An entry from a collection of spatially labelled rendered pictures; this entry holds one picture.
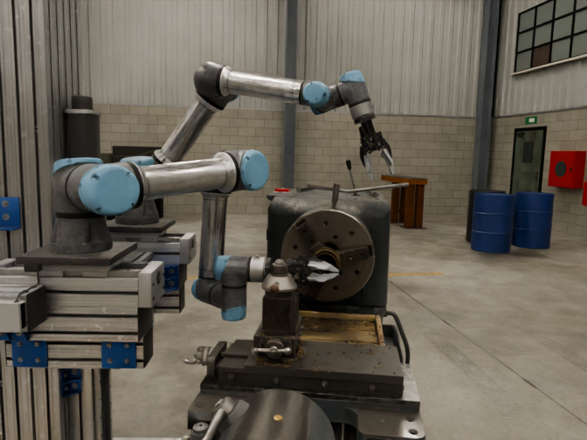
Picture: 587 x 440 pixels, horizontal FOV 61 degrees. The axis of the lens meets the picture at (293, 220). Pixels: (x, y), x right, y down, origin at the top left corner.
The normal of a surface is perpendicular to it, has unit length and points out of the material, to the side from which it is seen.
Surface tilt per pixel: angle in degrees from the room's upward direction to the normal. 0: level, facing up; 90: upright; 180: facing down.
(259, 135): 90
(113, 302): 90
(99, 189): 91
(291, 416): 17
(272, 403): 3
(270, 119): 90
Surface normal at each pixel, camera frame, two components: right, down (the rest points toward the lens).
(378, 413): 0.02, -0.99
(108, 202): 0.60, 0.13
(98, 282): 0.02, 0.13
